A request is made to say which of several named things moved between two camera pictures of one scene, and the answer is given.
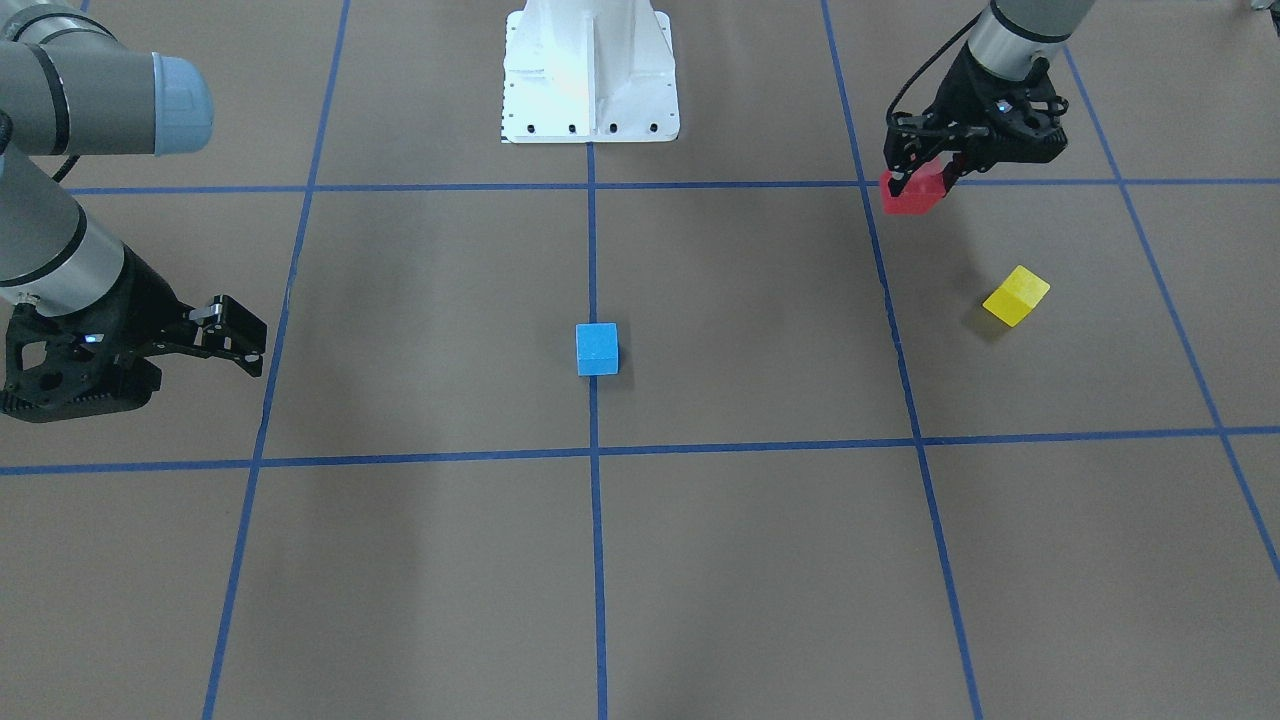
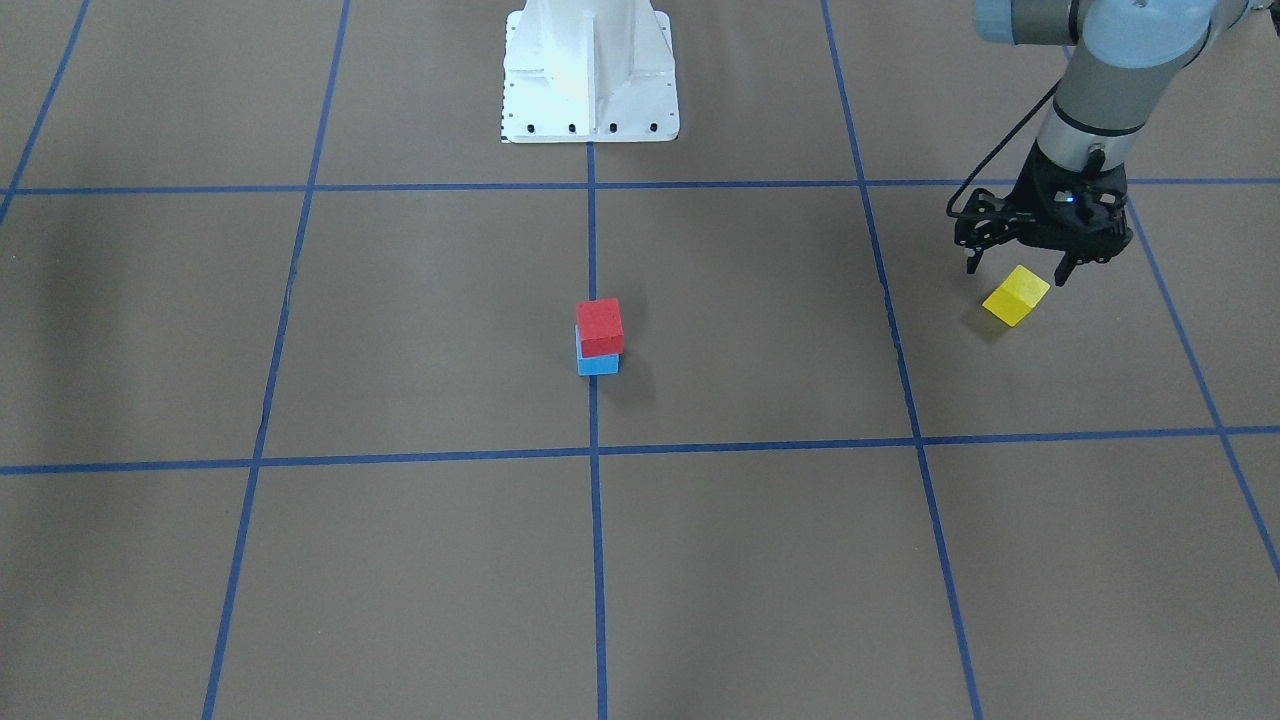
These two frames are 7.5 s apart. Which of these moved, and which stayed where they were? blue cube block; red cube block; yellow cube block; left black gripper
Moved: red cube block; left black gripper
Stayed: yellow cube block; blue cube block
